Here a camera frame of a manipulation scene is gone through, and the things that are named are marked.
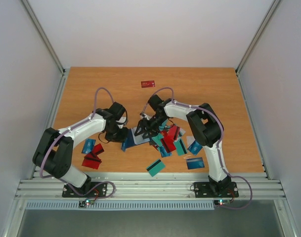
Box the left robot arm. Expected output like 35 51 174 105
33 102 129 197

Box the lone red card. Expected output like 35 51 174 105
141 80 155 88

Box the dark blue card holder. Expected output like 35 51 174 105
126 127 150 148

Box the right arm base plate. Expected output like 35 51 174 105
193 182 239 198

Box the blue VIP card pile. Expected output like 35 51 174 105
121 139 130 152

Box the white card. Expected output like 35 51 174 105
186 136 195 147

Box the teal card pile left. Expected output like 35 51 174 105
151 133 164 147

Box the red card pile centre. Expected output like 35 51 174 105
167 125 180 141

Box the blue VIP card left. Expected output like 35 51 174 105
82 138 96 154

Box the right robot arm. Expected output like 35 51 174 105
134 95 231 197

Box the teal card front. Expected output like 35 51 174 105
146 159 166 177

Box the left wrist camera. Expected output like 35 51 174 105
116 117 128 128

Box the blue card front right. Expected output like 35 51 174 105
186 157 205 170

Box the grey cable duct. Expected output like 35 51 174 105
26 200 214 211

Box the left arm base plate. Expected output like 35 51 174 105
62 182 108 198

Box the teal card black stripe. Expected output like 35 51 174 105
173 138 187 156

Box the blue VIP card right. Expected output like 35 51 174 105
188 140 203 155

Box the red card left upper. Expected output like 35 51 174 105
85 144 104 159

